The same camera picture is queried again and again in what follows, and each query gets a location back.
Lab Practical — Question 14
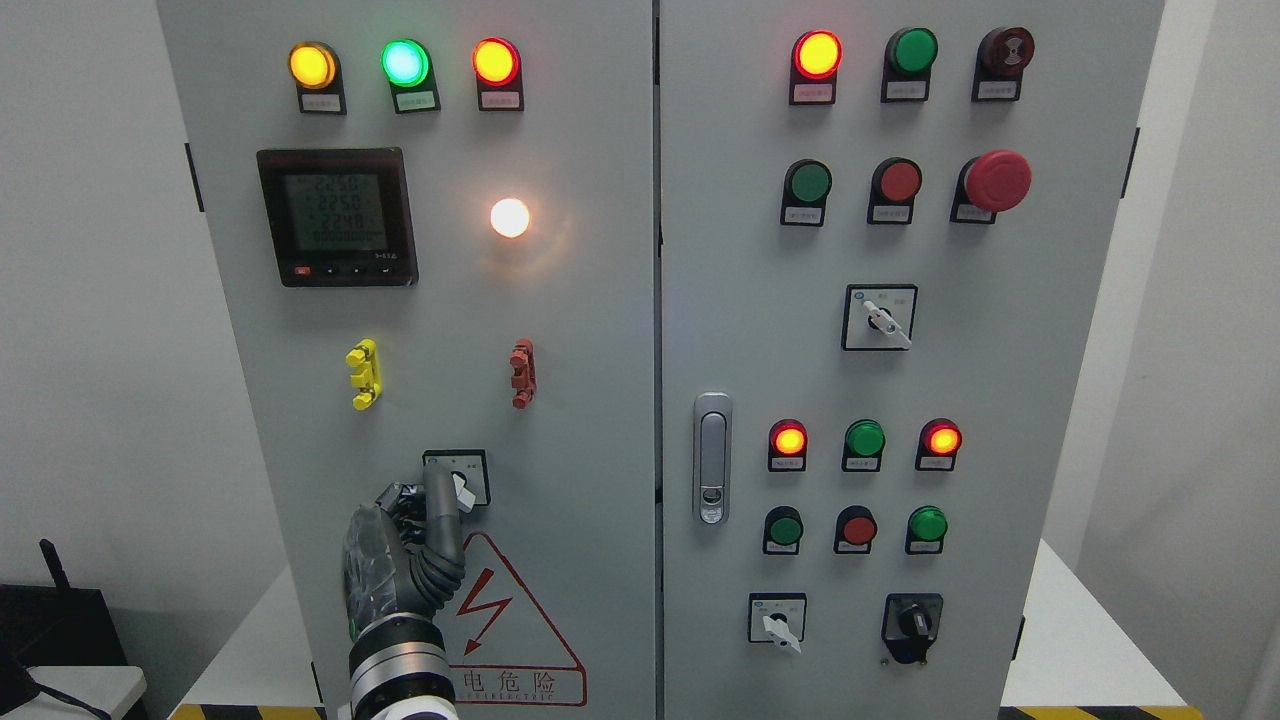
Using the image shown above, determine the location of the green push button lower left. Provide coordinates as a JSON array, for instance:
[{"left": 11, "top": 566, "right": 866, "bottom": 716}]
[{"left": 762, "top": 506, "right": 805, "bottom": 555}]

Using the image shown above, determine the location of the white rotary light switch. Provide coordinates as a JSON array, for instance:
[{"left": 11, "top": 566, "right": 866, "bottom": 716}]
[{"left": 422, "top": 448, "right": 492, "bottom": 512}]

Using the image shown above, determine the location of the red lit indicator lower left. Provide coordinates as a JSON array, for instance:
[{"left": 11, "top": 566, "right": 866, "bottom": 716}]
[{"left": 768, "top": 418, "right": 808, "bottom": 471}]

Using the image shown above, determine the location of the green push button lower right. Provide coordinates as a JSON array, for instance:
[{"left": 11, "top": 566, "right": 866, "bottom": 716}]
[{"left": 904, "top": 505, "right": 948, "bottom": 556}]

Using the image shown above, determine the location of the white selector switch bottom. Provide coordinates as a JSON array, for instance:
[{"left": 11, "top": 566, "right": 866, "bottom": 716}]
[{"left": 748, "top": 592, "right": 806, "bottom": 655}]

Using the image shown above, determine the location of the yellow indicator light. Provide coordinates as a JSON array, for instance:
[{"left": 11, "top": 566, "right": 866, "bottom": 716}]
[{"left": 288, "top": 41, "right": 346, "bottom": 115}]

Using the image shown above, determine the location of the green push button top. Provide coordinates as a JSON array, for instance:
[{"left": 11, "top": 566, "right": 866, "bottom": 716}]
[{"left": 879, "top": 27, "right": 940, "bottom": 102}]

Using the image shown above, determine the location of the small clear lamp bulb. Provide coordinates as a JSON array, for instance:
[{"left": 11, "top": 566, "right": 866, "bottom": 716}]
[{"left": 489, "top": 197, "right": 532, "bottom": 240}]

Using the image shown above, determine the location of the red lit indicator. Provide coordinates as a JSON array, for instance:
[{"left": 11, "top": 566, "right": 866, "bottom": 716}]
[
  {"left": 915, "top": 418, "right": 963, "bottom": 471},
  {"left": 768, "top": 418, "right": 808, "bottom": 471},
  {"left": 788, "top": 29, "right": 844, "bottom": 106}
]

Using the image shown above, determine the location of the grey cabinet door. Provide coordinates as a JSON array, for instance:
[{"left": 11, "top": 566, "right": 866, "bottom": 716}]
[
  {"left": 660, "top": 1, "right": 1164, "bottom": 719},
  {"left": 157, "top": 1, "right": 657, "bottom": 719}
]

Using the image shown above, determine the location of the red lit indicator lower right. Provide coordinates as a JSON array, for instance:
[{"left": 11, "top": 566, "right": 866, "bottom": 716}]
[{"left": 915, "top": 418, "right": 963, "bottom": 471}]

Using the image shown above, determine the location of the red terminal clip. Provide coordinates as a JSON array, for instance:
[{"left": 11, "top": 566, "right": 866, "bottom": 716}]
[{"left": 509, "top": 337, "right": 538, "bottom": 410}]

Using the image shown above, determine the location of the green indicator light top left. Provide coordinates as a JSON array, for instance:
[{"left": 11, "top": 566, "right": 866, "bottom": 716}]
[{"left": 380, "top": 38, "right": 440, "bottom": 114}]

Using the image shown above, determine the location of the dark red buzzer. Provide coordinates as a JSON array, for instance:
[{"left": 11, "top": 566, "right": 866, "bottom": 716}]
[{"left": 972, "top": 26, "right": 1036, "bottom": 102}]

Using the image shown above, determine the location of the white box lower left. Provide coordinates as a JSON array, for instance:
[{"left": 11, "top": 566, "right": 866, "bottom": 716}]
[{"left": 3, "top": 666, "right": 148, "bottom": 719}]

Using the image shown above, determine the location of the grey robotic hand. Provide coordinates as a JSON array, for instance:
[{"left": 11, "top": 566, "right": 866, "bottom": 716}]
[{"left": 343, "top": 462, "right": 465, "bottom": 641}]

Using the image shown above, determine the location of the red lit indicator top right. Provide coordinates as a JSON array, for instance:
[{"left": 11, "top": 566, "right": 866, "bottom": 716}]
[{"left": 788, "top": 29, "right": 844, "bottom": 106}]

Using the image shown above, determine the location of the grey cabinet right door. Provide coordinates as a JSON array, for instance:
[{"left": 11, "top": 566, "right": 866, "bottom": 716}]
[{"left": 660, "top": 1, "right": 1164, "bottom": 719}]

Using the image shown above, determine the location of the red indicator light top left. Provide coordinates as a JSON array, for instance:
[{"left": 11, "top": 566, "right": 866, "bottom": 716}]
[{"left": 472, "top": 37, "right": 525, "bottom": 111}]

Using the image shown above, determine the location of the silver door handle lock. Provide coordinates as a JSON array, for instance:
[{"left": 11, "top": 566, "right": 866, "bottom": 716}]
[{"left": 692, "top": 392, "right": 733, "bottom": 525}]

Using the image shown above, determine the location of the red push button second row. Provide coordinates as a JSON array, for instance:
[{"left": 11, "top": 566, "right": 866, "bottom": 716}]
[{"left": 867, "top": 158, "right": 923, "bottom": 225}]

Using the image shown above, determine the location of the green push button second row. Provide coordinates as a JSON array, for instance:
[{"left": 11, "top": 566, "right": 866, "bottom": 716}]
[{"left": 780, "top": 158, "right": 832, "bottom": 227}]

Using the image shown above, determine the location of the black digital power meter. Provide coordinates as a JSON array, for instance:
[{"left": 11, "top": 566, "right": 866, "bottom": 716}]
[{"left": 256, "top": 147, "right": 419, "bottom": 287}]

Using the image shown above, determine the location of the red high voltage warning sticker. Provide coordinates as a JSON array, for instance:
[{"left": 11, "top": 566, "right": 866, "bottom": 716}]
[{"left": 436, "top": 532, "right": 588, "bottom": 707}]

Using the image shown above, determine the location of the red push button lower middle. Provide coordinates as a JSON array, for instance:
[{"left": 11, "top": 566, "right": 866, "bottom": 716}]
[{"left": 833, "top": 505, "right": 878, "bottom": 555}]

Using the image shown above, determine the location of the white selector switch upper right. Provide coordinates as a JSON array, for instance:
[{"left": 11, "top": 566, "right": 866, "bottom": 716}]
[{"left": 841, "top": 284, "right": 918, "bottom": 352}]

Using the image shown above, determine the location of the black rotary knob switch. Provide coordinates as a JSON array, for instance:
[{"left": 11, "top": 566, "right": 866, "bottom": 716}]
[{"left": 881, "top": 593, "right": 945, "bottom": 664}]

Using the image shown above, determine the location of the green push button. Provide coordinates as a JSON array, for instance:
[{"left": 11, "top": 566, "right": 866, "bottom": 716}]
[
  {"left": 879, "top": 27, "right": 940, "bottom": 102},
  {"left": 762, "top": 506, "right": 805, "bottom": 555},
  {"left": 904, "top": 505, "right": 948, "bottom": 556}
]

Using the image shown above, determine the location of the white selector switch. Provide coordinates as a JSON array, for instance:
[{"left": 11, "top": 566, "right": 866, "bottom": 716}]
[
  {"left": 748, "top": 592, "right": 806, "bottom": 655},
  {"left": 841, "top": 284, "right": 918, "bottom": 352}
]

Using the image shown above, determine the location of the red emergency stop button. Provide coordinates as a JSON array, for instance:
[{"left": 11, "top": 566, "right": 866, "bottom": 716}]
[{"left": 950, "top": 149, "right": 1033, "bottom": 225}]

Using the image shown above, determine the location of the black device with antenna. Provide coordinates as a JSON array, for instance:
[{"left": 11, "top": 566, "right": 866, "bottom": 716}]
[{"left": 1, "top": 539, "right": 129, "bottom": 714}]

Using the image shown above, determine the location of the grey cabinet left door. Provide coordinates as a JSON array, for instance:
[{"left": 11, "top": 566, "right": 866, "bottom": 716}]
[{"left": 157, "top": 1, "right": 657, "bottom": 719}]

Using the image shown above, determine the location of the yellow terminal clip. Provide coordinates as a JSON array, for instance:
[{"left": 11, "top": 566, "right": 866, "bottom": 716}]
[{"left": 346, "top": 338, "right": 381, "bottom": 411}]

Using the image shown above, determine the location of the green indicator lower middle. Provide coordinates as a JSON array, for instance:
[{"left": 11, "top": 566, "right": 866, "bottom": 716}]
[{"left": 841, "top": 418, "right": 886, "bottom": 473}]

